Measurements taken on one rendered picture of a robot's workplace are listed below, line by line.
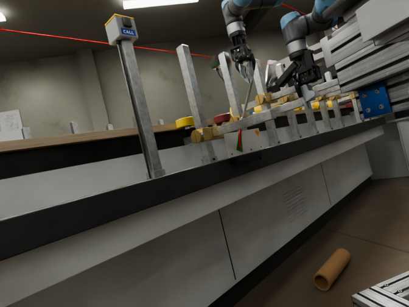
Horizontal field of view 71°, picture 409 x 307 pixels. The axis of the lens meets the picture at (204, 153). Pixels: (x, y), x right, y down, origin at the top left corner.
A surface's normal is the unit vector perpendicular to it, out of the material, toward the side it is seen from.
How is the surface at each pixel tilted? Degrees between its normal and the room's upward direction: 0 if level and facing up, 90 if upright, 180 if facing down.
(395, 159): 90
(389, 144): 90
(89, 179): 90
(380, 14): 90
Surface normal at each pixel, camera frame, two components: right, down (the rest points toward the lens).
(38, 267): 0.70, -0.18
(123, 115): 0.24, -0.07
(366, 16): -0.94, 0.22
